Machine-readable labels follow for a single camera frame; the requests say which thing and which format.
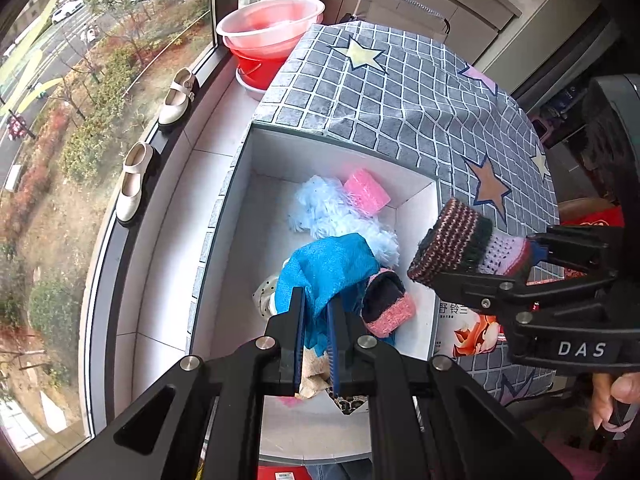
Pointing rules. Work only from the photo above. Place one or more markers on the pale plastic basin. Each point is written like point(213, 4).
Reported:
point(250, 92)

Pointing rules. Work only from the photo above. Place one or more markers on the pink sponge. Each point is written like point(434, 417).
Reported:
point(365, 190)

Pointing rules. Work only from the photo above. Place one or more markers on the striped knitted sock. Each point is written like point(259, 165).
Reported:
point(450, 245)

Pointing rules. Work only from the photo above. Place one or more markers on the pink plastic basin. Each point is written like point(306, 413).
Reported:
point(270, 20)

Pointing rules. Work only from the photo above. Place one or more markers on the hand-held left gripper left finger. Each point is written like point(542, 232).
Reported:
point(299, 340)

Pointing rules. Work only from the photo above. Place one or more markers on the large blue cloth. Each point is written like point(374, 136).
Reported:
point(320, 265)

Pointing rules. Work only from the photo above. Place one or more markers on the red gold-patterned cushion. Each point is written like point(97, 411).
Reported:
point(595, 217)

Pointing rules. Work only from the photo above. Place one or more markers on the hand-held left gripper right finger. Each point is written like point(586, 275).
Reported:
point(334, 345)

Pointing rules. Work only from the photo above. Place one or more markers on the red plastic stool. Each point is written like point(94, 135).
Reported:
point(280, 473)

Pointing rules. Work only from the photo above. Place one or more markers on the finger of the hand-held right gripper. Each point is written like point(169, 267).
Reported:
point(500, 300)
point(575, 245)

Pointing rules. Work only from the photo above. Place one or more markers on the pink and navy sock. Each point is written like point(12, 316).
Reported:
point(395, 315)

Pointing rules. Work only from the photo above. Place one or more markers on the white polka dot cloth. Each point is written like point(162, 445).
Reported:
point(265, 295)

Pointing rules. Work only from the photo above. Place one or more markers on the window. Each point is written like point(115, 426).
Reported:
point(75, 110)

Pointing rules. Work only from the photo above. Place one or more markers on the leopard print cloth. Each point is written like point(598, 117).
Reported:
point(350, 402)

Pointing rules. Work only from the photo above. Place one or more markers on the light blue fluffy duster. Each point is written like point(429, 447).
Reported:
point(325, 205)

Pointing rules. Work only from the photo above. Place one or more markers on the grey checked star blanket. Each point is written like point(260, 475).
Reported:
point(400, 100)

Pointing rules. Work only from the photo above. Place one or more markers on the person's right hand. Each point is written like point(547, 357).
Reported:
point(615, 400)

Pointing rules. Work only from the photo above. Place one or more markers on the grey storage box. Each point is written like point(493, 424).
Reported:
point(260, 160)

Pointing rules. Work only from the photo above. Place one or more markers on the person's legs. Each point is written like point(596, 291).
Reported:
point(330, 472)

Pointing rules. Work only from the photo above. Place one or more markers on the beige cloth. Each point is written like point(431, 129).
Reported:
point(312, 375)

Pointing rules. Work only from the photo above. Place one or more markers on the pink plastic stool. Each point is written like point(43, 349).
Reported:
point(542, 127)

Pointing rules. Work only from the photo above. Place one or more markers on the red plastic bucket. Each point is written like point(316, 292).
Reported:
point(255, 67)

